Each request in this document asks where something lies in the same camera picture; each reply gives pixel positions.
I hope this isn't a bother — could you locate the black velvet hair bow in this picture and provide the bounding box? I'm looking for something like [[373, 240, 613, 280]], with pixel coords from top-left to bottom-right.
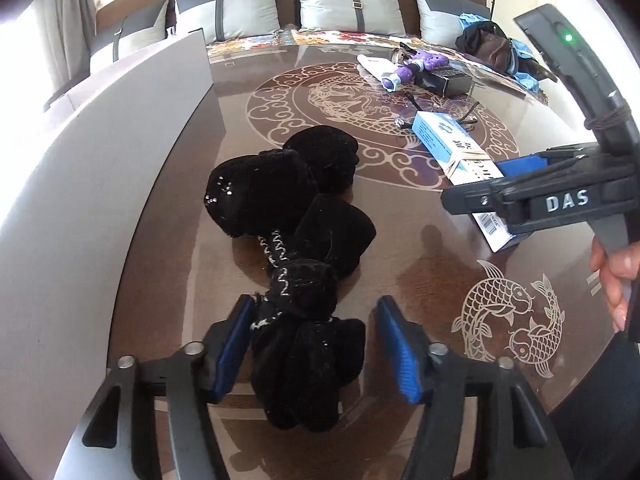
[[202, 125, 378, 433]]

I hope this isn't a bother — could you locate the blue and white carton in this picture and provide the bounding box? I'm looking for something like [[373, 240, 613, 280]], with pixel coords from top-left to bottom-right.
[[412, 111, 526, 253]]

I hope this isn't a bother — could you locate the black rectangular box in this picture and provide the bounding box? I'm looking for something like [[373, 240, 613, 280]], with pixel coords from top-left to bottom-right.
[[422, 70, 473, 97]]

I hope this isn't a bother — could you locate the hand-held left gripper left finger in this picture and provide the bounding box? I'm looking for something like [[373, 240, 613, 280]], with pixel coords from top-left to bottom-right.
[[67, 294, 256, 480]]

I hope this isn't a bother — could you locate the purple toy figure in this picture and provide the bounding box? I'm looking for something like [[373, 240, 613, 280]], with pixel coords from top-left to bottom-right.
[[381, 49, 450, 92]]

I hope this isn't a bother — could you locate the person's right forearm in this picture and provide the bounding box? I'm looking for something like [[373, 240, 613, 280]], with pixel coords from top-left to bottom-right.
[[547, 329, 640, 480]]

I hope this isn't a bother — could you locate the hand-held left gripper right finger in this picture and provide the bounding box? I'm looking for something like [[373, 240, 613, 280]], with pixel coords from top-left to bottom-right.
[[375, 295, 576, 480]]

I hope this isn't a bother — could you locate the person's right hand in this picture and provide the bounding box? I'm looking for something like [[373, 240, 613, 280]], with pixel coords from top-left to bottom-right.
[[589, 237, 640, 333]]

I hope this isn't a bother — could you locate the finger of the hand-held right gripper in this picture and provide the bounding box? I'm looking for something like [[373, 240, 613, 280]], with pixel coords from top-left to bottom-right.
[[440, 180, 526, 221], [492, 145, 601, 179]]

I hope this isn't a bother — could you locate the pale window curtain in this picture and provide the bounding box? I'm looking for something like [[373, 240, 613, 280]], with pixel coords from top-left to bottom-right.
[[30, 0, 101, 106]]

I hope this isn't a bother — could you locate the grey two-tone strapped pillow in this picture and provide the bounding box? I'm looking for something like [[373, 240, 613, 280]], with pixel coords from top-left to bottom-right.
[[90, 0, 171, 76], [413, 0, 491, 51], [173, 0, 281, 43], [290, 0, 406, 37]]

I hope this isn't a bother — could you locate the dark brown bag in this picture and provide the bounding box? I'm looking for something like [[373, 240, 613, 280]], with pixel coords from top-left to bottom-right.
[[455, 22, 516, 68]]

